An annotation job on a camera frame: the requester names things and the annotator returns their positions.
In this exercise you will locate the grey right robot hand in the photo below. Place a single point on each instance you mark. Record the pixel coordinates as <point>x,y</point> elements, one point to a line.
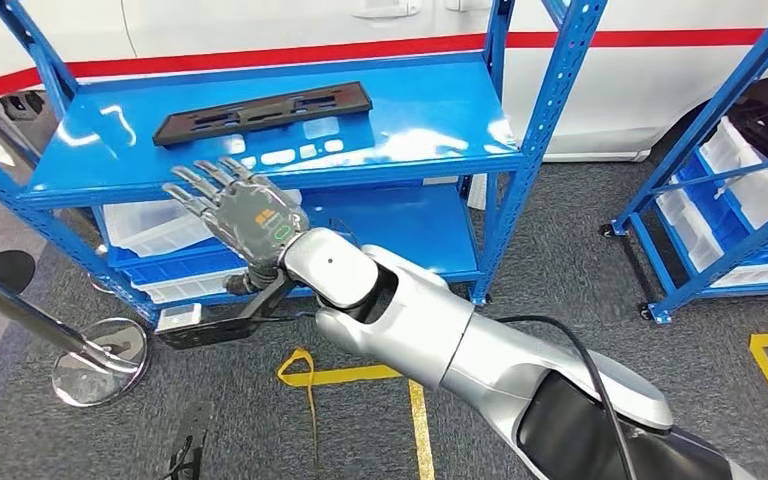
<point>251,215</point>

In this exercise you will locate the black plastic plate frame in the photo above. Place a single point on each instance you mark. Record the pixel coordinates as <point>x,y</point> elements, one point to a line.
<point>258,114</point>

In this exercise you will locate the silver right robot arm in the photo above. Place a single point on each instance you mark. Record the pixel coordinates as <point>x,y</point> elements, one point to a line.
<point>424,324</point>

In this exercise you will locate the blue metal shelf rack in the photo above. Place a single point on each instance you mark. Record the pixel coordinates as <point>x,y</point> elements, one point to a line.
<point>682,278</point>
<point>390,112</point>

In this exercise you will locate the yellow floor tape rectangle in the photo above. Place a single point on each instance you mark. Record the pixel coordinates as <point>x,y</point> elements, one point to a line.
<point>420,424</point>

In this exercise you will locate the white car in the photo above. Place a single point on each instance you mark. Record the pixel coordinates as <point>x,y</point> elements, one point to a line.
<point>622,93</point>

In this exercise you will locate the black right camera bracket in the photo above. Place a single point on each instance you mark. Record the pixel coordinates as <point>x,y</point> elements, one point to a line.
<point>225,330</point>

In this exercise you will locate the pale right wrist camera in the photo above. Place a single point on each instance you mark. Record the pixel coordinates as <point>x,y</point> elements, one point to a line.
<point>178,318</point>

